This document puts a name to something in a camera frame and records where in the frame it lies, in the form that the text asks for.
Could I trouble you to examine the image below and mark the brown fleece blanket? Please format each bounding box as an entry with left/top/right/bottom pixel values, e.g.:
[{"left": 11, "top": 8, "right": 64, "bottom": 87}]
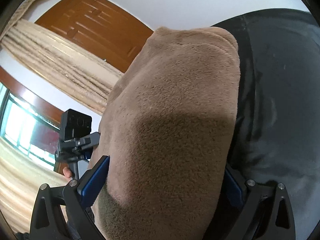
[{"left": 91, "top": 27, "right": 240, "bottom": 239}]

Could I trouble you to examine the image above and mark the person left hand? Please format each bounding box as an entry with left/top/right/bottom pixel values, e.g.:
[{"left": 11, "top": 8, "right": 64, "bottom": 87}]
[{"left": 62, "top": 166, "right": 73, "bottom": 181}]

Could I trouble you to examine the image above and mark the beige curtain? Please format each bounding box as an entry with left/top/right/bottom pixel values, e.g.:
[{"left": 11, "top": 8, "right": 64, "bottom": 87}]
[{"left": 1, "top": 0, "right": 123, "bottom": 115}]

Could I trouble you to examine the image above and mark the dark bed cover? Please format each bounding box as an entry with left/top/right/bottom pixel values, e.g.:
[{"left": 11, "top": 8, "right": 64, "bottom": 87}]
[{"left": 218, "top": 9, "right": 319, "bottom": 239}]

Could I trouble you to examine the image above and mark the wooden door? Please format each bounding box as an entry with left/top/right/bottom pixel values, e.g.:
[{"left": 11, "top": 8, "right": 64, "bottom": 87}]
[{"left": 35, "top": 0, "right": 153, "bottom": 72}]

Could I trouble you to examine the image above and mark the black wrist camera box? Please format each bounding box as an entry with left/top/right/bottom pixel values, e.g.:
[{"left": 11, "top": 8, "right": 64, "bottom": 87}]
[{"left": 59, "top": 109, "right": 92, "bottom": 141}]

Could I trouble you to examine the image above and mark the window with wooden frame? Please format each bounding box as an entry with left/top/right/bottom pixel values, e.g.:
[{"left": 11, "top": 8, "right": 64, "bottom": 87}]
[{"left": 1, "top": 68, "right": 66, "bottom": 174}]

